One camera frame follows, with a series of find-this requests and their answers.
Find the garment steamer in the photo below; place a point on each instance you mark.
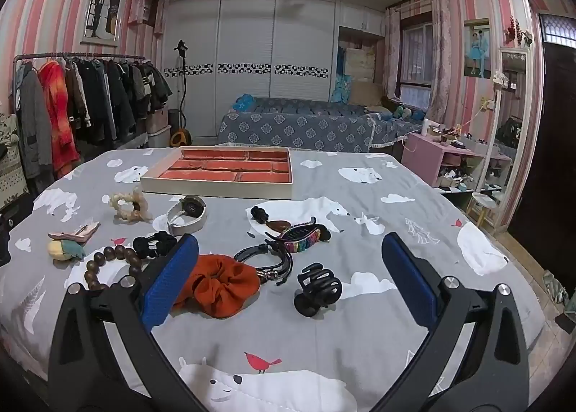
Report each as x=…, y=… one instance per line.
x=181, y=135

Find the framed wall poster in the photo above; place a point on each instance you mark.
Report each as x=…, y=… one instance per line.
x=104, y=2

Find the row of hanging clothes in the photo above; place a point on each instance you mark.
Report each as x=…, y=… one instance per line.
x=58, y=115

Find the pink floral curtain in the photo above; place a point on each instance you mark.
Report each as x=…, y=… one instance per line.
x=438, y=25

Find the red lined jewelry tray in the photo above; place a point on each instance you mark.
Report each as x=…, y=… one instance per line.
x=216, y=165

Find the metal clothes rack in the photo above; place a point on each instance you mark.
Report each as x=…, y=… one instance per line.
x=81, y=55

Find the sofa with blue patterned cover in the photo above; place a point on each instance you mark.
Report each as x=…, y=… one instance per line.
x=292, y=126

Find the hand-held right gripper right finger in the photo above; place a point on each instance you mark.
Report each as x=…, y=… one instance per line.
x=411, y=277

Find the grey storage box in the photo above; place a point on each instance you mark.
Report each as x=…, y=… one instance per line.
x=157, y=133

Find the white sliding door wardrobe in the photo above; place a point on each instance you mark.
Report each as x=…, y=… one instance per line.
x=247, y=34

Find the brown oval hair clip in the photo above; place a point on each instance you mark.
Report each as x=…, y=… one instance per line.
x=278, y=226

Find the pink shelf unit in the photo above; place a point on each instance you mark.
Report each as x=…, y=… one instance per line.
x=423, y=155

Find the white band wristwatch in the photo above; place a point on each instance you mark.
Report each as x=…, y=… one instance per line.
x=186, y=227

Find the window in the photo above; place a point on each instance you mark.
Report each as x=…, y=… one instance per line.
x=416, y=56

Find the blue plush toy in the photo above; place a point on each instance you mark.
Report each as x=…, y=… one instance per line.
x=244, y=102

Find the cream scrunchie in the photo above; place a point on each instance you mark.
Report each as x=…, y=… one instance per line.
x=135, y=212

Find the dark door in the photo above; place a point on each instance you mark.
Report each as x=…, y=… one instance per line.
x=549, y=146

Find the black hair claw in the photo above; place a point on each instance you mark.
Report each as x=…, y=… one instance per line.
x=315, y=295

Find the patterned cloth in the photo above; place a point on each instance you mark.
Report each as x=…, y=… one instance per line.
x=9, y=169

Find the rainbow beaded hair claw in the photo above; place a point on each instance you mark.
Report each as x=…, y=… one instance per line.
x=299, y=243

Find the orange scrunchie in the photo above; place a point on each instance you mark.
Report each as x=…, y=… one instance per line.
x=229, y=290

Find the wall photo poster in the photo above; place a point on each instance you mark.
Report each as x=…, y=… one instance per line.
x=477, y=47

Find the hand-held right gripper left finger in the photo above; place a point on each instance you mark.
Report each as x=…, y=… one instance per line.
x=171, y=277

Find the red flower wall decor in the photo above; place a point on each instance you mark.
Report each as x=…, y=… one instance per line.
x=517, y=32

